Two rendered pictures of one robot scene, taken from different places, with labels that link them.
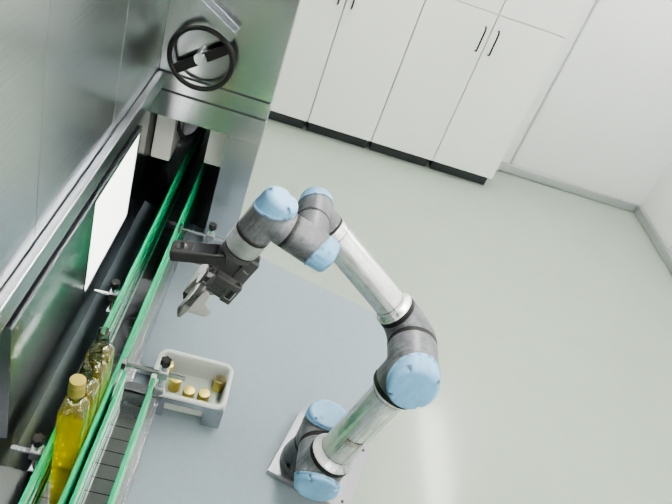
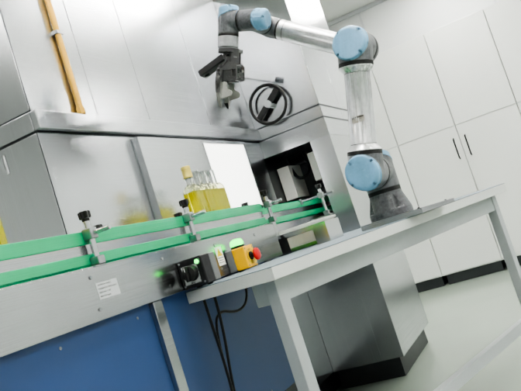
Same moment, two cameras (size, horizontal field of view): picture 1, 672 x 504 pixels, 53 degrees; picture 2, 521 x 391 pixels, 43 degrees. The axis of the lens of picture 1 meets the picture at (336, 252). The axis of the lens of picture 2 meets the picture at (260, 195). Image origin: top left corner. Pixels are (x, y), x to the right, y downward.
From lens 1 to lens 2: 2.08 m
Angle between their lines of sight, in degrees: 50
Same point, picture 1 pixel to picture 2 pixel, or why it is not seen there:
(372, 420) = (352, 90)
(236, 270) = (232, 60)
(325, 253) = (257, 11)
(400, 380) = (336, 42)
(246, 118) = (312, 122)
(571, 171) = not seen: outside the picture
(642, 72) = not seen: outside the picture
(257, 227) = (221, 23)
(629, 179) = not seen: outside the picture
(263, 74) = (305, 91)
